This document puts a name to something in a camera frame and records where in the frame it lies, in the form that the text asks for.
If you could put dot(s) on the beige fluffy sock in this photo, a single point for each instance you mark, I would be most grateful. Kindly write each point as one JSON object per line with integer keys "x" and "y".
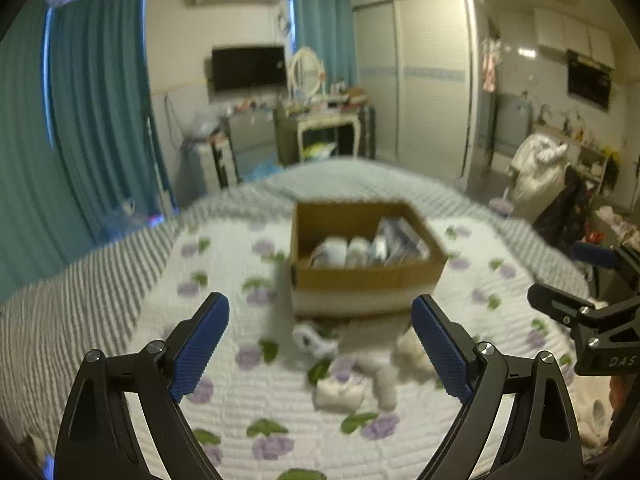
{"x": 414, "y": 355}

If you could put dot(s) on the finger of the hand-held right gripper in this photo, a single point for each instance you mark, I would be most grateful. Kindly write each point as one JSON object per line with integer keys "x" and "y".
{"x": 594, "y": 255}
{"x": 555, "y": 300}

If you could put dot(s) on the wide teal curtain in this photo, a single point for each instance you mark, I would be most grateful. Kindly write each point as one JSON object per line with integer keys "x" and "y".
{"x": 30, "y": 160}

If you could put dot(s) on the white dressing table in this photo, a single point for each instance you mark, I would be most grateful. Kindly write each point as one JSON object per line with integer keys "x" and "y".
{"x": 325, "y": 120}

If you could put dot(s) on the grey cabinet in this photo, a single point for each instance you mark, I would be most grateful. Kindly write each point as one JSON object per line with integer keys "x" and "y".
{"x": 252, "y": 142}

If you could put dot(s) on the white floral blanket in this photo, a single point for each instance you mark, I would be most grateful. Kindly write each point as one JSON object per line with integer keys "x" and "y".
{"x": 270, "y": 310}

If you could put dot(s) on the white oval mirror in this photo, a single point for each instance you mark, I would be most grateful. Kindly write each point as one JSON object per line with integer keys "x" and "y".
{"x": 306, "y": 72}

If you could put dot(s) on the white sliding door wardrobe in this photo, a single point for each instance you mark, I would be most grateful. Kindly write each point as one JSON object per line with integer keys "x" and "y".
{"x": 425, "y": 85}

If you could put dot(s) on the hanging pink cloth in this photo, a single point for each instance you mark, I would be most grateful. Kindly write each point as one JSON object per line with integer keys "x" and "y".
{"x": 491, "y": 65}

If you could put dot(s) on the black wall television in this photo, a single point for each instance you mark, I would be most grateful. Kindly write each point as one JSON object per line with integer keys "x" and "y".
{"x": 248, "y": 69}

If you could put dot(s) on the white sock with dark band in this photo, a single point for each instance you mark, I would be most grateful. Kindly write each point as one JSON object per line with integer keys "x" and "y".
{"x": 312, "y": 340}

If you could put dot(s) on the small white cabinet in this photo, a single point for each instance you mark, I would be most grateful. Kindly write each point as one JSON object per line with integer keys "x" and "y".
{"x": 205, "y": 165}

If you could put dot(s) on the brown cardboard box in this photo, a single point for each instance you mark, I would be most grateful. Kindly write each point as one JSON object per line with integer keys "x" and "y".
{"x": 367, "y": 280}

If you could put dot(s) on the cluttered kitchen shelf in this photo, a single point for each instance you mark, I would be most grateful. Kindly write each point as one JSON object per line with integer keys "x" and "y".
{"x": 592, "y": 152}

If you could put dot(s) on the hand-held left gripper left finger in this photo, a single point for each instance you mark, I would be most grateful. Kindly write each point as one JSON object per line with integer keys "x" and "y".
{"x": 200, "y": 347}

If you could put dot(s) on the white rolled sock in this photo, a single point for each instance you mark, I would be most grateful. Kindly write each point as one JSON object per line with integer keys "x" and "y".
{"x": 358, "y": 252}
{"x": 329, "y": 254}

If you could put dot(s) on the white laundry bundle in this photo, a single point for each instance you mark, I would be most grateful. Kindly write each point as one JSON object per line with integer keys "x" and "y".
{"x": 537, "y": 170}

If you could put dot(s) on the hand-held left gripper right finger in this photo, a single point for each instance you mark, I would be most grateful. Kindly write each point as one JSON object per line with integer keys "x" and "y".
{"x": 440, "y": 347}

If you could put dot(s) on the white long sock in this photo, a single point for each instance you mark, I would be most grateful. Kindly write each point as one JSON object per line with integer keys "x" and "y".
{"x": 384, "y": 382}

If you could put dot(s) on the dark clothes pile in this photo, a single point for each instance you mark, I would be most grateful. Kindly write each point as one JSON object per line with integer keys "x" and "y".
{"x": 565, "y": 210}

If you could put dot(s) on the white wall cabinets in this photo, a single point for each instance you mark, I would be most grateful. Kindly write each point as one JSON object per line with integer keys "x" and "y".
{"x": 570, "y": 32}

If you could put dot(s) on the narrow teal curtain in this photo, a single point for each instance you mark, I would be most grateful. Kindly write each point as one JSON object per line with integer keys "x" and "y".
{"x": 322, "y": 15}

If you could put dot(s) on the black range hood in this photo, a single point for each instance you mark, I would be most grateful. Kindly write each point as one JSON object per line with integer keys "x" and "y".
{"x": 590, "y": 80}

